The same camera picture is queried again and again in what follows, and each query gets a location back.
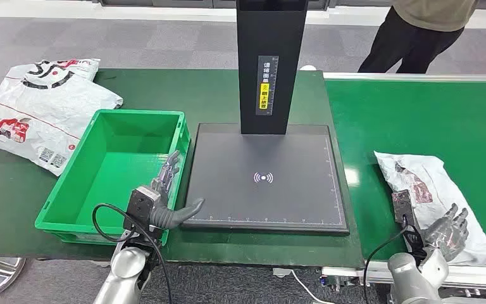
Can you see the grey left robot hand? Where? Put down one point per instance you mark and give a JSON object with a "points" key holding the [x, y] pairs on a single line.
{"points": [[171, 216]]}

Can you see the green plastic crate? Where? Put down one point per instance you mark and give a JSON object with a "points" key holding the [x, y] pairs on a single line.
{"points": [[121, 168]]}

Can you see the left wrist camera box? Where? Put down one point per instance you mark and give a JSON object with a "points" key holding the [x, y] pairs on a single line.
{"points": [[140, 205]]}

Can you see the grey parcel bag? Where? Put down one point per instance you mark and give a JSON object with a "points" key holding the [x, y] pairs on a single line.
{"points": [[436, 176]]}

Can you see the large white bag red print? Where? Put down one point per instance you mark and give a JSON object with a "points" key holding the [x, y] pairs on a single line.
{"points": [[50, 113]]}

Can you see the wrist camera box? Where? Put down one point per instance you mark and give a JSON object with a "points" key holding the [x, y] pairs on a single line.
{"points": [[402, 205], [140, 205]]}

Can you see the black inbound scanner machine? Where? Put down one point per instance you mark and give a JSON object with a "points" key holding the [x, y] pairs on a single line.
{"points": [[264, 197]]}

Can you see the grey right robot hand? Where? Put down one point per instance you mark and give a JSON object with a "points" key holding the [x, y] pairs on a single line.
{"points": [[446, 235]]}

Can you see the black label with yellow mark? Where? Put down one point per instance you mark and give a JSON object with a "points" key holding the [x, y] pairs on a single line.
{"points": [[267, 71]]}

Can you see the green conveyor belt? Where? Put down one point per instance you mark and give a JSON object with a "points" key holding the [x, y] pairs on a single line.
{"points": [[436, 117]]}

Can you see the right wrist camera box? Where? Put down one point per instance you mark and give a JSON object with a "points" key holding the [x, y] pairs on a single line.
{"points": [[402, 205]]}

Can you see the small white round object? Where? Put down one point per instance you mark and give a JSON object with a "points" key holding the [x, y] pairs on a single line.
{"points": [[308, 68]]}

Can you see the white bag black face print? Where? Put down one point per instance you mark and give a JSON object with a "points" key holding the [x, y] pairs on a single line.
{"points": [[58, 69]]}

